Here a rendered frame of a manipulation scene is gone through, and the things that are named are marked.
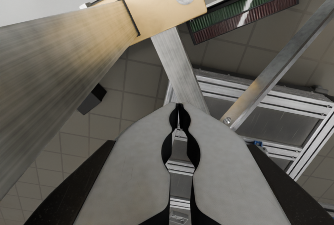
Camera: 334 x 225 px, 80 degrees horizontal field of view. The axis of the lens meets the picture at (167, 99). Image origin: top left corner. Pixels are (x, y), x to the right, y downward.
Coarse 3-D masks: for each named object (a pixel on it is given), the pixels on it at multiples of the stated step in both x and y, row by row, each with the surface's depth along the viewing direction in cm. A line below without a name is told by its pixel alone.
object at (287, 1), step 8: (272, 0) 31; (280, 0) 30; (288, 0) 30; (256, 8) 31; (264, 8) 31; (272, 8) 31; (280, 8) 31; (240, 16) 32; (248, 16) 32; (256, 16) 32; (216, 24) 32; (224, 24) 32; (232, 24) 32; (240, 24) 32; (200, 32) 33; (208, 32) 33; (216, 32) 33; (224, 32) 33; (200, 40) 34
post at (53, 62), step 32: (0, 32) 6; (32, 32) 7; (64, 32) 9; (96, 32) 12; (128, 32) 18; (0, 64) 6; (32, 64) 7; (64, 64) 8; (96, 64) 11; (0, 96) 5; (32, 96) 6; (64, 96) 7; (0, 128) 5; (32, 128) 6; (0, 160) 5; (32, 160) 6; (0, 192) 5
